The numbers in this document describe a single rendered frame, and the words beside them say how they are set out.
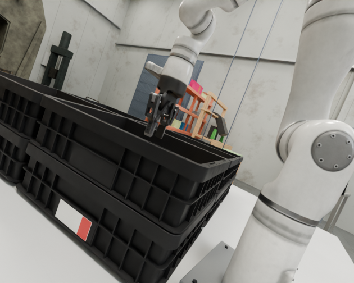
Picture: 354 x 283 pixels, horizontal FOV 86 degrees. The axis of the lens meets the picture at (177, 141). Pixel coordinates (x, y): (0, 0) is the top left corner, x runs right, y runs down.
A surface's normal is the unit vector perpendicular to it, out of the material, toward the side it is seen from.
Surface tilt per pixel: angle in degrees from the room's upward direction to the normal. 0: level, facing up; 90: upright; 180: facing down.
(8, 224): 0
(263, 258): 90
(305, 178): 92
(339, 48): 121
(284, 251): 90
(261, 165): 90
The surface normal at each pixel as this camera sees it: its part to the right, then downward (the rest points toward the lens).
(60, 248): 0.35, -0.93
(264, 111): -0.53, -0.12
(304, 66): -0.86, 0.28
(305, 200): -0.15, 0.03
